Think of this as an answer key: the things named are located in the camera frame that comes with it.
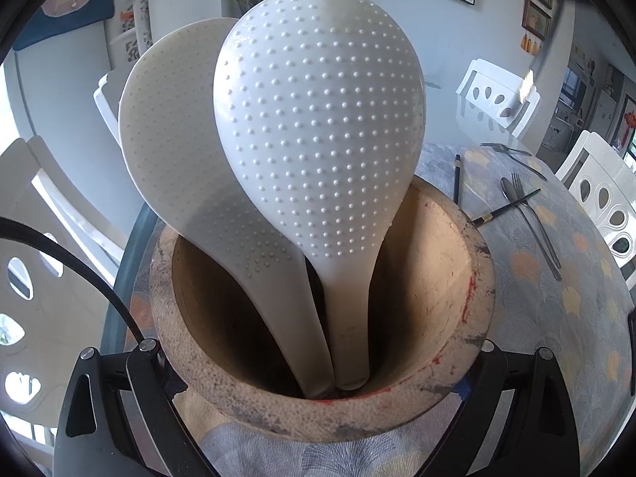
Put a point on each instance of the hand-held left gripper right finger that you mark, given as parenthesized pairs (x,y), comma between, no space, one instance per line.
(489,382)

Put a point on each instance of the brown bamboo utensil holder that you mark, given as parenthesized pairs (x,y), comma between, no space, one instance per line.
(422,268)

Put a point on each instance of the black chopstick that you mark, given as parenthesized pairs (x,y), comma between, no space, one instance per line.
(457,179)
(507,207)

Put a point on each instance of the blue wall hanging pink patch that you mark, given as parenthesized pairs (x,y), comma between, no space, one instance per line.
(89,5)

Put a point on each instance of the orange hanging ornaments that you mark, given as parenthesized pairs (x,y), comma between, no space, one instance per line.
(529,44)

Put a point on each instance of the white chair with oval holes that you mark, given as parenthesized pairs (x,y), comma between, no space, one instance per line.
(601,159)
(107,94)
(497,77)
(54,298)

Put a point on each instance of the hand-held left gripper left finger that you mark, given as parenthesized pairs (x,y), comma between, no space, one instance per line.
(149,372)

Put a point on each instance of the red hanging decoration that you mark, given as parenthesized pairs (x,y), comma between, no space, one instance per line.
(628,119)

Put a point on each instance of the fan leaf patterned tablecloth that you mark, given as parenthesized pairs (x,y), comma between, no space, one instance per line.
(546,318)

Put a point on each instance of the white shelf unit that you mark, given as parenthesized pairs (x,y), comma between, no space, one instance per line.
(134,25)

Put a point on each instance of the white dotted rice paddle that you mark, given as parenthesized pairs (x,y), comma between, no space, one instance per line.
(323,134)
(164,159)

